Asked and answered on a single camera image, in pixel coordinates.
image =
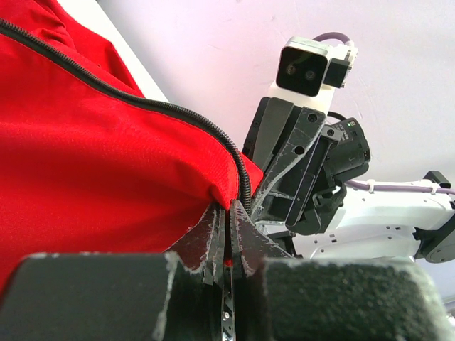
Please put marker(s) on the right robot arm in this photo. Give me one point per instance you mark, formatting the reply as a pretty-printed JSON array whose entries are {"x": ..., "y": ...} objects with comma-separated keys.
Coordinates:
[{"x": 413, "y": 220}]

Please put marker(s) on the red zip jacket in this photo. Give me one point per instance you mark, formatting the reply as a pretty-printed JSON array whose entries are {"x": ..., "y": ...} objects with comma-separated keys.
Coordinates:
[{"x": 84, "y": 171}]

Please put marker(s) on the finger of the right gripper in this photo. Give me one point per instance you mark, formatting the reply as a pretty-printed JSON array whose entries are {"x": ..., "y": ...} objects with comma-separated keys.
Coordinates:
[
  {"x": 275, "y": 198},
  {"x": 265, "y": 130}
]

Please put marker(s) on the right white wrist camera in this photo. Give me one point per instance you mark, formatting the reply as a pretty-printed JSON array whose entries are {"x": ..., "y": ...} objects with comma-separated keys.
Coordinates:
[{"x": 310, "y": 70}]

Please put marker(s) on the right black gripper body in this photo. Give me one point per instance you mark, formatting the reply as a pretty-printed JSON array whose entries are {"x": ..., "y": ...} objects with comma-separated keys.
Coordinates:
[{"x": 342, "y": 154}]

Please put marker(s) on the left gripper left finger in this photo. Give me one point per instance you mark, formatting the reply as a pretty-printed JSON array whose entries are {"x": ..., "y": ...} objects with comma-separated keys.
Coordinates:
[{"x": 174, "y": 295}]

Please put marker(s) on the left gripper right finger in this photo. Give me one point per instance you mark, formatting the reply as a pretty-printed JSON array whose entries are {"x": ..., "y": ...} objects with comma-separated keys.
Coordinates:
[{"x": 278, "y": 297}]

